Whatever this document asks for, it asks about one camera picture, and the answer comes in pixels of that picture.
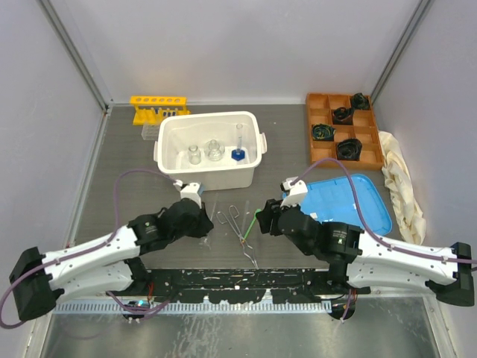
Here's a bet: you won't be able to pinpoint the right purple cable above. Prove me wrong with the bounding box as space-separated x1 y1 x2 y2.
290 158 477 324

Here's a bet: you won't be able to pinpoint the small glass beaker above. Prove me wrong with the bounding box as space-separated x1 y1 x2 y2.
188 145 201 165

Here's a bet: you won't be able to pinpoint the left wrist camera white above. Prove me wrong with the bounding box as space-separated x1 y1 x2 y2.
173 180 203 207

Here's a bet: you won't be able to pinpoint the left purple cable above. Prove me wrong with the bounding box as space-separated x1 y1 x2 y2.
0 169 180 329

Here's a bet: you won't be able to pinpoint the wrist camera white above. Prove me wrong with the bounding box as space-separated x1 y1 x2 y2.
280 177 308 207
173 180 203 207

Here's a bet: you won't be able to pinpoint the blue handled brush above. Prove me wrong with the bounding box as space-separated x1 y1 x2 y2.
231 123 245 162

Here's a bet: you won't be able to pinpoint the green plastic spatula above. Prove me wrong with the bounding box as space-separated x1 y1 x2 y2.
241 209 261 243

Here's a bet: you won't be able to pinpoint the clear acrylic tube rack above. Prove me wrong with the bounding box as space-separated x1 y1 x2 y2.
141 124 160 141

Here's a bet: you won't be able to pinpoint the orange compartment tray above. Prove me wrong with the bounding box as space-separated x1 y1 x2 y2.
306 92 384 171

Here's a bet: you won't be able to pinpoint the black cable bundle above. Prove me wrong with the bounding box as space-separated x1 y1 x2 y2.
352 92 372 111
331 106 354 125
336 138 363 161
312 125 336 142

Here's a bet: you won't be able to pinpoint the purple cable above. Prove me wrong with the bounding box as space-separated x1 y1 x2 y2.
290 158 477 324
0 169 180 329

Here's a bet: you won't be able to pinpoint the metal crucible tongs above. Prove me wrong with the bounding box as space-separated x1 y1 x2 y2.
216 205 259 269

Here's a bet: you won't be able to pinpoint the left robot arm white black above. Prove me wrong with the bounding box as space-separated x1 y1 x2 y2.
10 198 214 321

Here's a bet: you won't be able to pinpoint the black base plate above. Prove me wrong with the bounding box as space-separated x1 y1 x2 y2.
114 268 347 304

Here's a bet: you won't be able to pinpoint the white slotted cable duct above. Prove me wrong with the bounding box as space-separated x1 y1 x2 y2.
53 298 332 315

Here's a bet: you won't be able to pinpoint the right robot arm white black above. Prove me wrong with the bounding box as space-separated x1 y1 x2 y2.
256 199 476 307

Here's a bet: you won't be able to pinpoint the yellow test tube rack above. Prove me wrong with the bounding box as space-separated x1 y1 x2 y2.
130 95 191 125

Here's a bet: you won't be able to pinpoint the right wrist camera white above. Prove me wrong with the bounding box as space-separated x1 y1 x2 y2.
280 177 308 207

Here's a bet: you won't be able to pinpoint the glass funnel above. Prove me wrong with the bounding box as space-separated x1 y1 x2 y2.
205 139 225 162

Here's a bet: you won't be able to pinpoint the white plastic bin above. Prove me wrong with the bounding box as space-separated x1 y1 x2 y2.
154 111 268 191

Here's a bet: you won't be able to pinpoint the cream cloth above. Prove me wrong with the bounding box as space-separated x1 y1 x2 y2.
379 131 427 245

